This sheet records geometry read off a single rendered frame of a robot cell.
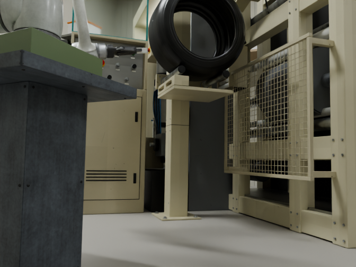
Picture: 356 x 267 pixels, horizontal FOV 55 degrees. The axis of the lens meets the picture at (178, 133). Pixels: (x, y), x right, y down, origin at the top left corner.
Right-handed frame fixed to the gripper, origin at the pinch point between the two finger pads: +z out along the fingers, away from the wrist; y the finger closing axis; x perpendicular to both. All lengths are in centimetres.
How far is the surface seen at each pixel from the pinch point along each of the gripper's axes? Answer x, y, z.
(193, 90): 26.7, -10.1, 25.4
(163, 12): -18.0, -10.9, 12.6
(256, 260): 105, -71, 19
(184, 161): 68, 26, 28
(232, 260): 104, -69, 10
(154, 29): -11.3, -3.4, 8.1
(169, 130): 47, 27, 20
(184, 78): 19.9, -11.1, 20.4
